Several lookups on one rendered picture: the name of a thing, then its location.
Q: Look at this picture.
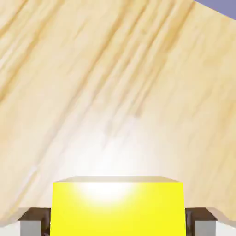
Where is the small yellow cube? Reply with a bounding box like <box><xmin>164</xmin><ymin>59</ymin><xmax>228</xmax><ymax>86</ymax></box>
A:
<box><xmin>49</xmin><ymin>175</ymin><xmax>187</xmax><ymax>236</ymax></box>

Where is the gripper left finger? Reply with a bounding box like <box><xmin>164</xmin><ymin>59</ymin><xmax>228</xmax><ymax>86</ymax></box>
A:
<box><xmin>5</xmin><ymin>207</ymin><xmax>52</xmax><ymax>236</ymax></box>

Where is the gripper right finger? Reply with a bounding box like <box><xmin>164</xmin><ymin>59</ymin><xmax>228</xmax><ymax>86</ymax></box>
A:
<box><xmin>184</xmin><ymin>207</ymin><xmax>233</xmax><ymax>236</ymax></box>

